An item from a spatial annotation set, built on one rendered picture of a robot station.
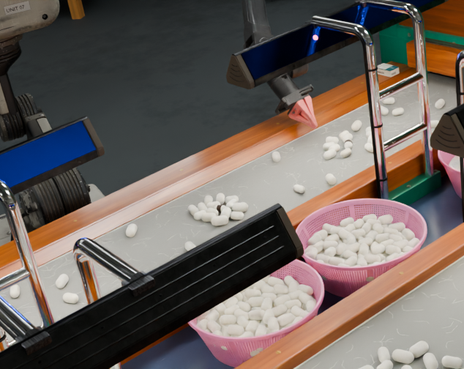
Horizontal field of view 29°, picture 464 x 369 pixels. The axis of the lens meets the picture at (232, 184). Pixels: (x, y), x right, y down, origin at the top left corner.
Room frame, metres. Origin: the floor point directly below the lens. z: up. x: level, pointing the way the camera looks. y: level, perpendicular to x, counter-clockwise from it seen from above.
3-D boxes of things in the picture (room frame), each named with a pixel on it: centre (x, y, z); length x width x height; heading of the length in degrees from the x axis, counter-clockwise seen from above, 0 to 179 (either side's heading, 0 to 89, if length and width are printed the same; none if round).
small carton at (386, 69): (2.36, -0.49, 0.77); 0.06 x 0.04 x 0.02; 33
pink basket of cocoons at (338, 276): (1.54, -0.24, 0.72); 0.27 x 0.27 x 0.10
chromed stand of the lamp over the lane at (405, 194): (1.86, -0.35, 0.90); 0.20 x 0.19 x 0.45; 123
